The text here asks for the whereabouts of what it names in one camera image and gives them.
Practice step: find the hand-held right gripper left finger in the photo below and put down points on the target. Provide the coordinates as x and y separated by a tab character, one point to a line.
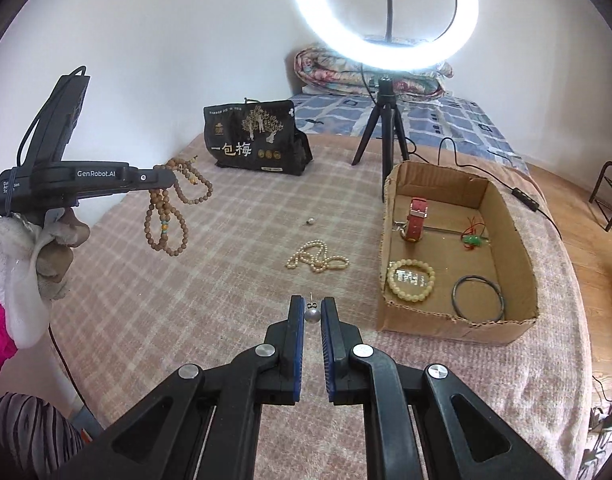
297	345

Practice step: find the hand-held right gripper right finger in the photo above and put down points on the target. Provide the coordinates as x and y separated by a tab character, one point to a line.
327	350

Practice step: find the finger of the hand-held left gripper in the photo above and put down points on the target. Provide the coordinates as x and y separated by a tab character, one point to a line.
153	179

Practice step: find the silver ball earring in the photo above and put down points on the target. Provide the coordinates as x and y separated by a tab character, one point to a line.
312	313

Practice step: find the cardboard box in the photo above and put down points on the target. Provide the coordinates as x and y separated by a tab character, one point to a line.
436	321

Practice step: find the dark thin bangle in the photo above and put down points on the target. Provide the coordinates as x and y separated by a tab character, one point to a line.
478	276

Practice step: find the person's left hand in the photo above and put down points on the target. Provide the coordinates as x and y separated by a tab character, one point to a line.
55	260

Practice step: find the black snack bag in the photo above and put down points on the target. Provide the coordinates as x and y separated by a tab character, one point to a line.
256	145

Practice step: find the pink plaid blanket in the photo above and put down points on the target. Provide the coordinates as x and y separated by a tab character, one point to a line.
185	285

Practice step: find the folded floral quilt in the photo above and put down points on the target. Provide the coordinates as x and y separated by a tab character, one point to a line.
326	72

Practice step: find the black tripod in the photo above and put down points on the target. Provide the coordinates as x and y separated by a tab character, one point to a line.
386	110

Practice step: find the person's striped pants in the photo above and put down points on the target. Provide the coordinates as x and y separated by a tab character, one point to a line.
25	435

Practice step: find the blue patterned bedsheet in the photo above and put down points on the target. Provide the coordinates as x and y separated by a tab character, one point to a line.
456	120

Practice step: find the black phone holder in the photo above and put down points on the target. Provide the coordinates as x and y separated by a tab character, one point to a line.
390	5

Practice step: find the black clothes rack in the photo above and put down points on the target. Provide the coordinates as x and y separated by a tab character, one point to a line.
602	172

